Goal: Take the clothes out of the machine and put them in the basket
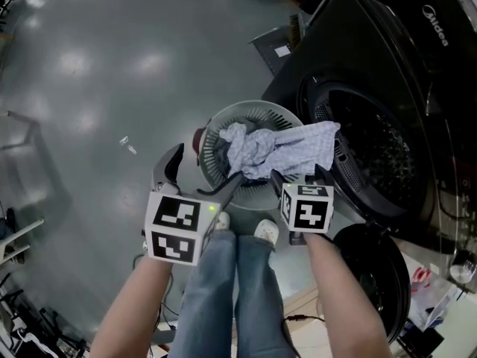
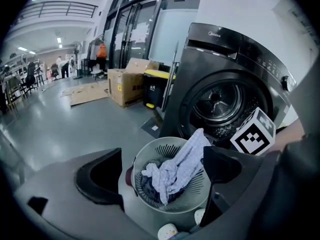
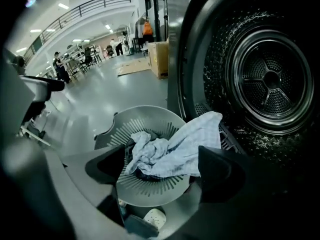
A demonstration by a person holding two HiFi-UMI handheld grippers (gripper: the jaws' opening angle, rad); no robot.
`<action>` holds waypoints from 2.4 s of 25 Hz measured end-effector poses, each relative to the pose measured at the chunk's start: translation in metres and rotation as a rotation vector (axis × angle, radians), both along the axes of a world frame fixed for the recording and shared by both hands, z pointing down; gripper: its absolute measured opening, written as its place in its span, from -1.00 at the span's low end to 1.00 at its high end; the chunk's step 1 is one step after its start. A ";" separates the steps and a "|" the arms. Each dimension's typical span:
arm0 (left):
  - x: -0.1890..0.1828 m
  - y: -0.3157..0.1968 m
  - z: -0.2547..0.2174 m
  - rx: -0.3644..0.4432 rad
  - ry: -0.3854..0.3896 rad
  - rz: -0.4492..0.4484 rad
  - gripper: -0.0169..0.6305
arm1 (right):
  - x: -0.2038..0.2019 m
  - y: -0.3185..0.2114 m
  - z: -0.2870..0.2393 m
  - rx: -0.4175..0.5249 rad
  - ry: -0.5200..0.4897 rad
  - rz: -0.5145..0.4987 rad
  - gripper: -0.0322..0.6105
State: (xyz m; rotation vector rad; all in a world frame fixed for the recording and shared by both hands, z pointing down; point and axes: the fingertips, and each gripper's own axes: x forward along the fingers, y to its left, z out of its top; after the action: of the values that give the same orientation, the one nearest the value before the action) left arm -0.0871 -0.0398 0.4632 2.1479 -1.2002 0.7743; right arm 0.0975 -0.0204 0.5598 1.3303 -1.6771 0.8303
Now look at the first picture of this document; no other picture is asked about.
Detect person's right white shoe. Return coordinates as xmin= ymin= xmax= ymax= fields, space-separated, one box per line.
xmin=253 ymin=219 xmax=280 ymax=247

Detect grey-handled broom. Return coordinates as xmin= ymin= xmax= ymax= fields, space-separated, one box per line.
xmin=288 ymin=13 xmax=302 ymax=50

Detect person's right forearm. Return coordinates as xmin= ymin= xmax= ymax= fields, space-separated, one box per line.
xmin=303 ymin=233 xmax=393 ymax=358

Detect dark grey clothes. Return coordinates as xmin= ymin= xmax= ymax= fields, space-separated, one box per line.
xmin=214 ymin=119 xmax=271 ymax=186

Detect white checked clothes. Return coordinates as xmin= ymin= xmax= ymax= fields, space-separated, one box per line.
xmin=218 ymin=121 xmax=342 ymax=180

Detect light wooden board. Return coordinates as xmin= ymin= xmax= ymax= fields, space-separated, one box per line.
xmin=281 ymin=287 xmax=329 ymax=358

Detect black cable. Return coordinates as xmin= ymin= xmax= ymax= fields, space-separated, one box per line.
xmin=282 ymin=313 xmax=326 ymax=358

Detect small white plastic scrap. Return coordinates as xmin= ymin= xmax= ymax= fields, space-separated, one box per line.
xmin=119 ymin=135 xmax=138 ymax=155

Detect person's blue jeans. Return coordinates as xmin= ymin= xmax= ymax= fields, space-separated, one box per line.
xmin=169 ymin=231 xmax=299 ymax=358

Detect black round washing machine door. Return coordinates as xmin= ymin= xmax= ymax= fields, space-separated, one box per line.
xmin=331 ymin=224 xmax=413 ymax=345

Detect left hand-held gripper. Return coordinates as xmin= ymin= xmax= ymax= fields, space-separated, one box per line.
xmin=143 ymin=142 xmax=246 ymax=266

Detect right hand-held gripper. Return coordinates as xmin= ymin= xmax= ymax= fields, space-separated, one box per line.
xmin=269 ymin=163 xmax=336 ymax=247

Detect grey dustpan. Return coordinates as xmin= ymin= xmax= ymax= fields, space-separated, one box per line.
xmin=248 ymin=26 xmax=295 ymax=76

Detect person's left forearm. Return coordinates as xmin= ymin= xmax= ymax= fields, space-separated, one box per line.
xmin=89 ymin=257 xmax=174 ymax=358

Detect grey-green plastic laundry basket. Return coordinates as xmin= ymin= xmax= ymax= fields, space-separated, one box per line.
xmin=192 ymin=99 xmax=310 ymax=211

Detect black washing machine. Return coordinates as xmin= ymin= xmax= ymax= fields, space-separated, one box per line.
xmin=260 ymin=0 xmax=477 ymax=286

